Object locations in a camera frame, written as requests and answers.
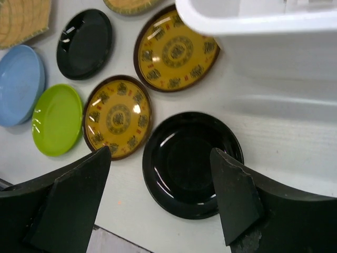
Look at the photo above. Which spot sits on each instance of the round woven bamboo tray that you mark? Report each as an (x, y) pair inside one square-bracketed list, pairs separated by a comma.
[(130, 7)]

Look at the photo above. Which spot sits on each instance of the light blue plate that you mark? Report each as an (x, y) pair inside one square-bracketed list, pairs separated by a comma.
[(22, 83)]

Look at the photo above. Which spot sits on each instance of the large yellow patterned plate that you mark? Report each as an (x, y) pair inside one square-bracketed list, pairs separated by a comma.
[(169, 56)]

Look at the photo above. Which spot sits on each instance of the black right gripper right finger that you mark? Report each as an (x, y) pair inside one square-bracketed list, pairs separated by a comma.
[(259, 214)]

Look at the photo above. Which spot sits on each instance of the white plastic bin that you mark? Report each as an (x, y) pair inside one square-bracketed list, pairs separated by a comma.
[(275, 85)]

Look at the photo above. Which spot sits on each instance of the rectangular woven bamboo tray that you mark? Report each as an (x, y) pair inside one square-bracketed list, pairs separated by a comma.
[(22, 20)]

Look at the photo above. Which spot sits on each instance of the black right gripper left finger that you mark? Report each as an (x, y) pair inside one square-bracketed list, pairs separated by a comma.
[(56, 211)]

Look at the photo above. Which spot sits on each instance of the small yellow patterned plate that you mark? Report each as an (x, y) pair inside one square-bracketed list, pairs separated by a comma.
[(118, 115)]

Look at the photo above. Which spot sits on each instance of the black plate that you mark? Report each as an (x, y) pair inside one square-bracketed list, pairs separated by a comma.
[(176, 163), (85, 44)]

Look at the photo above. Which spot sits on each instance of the green plate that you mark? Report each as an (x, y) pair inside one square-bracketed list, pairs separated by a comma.
[(57, 120)]

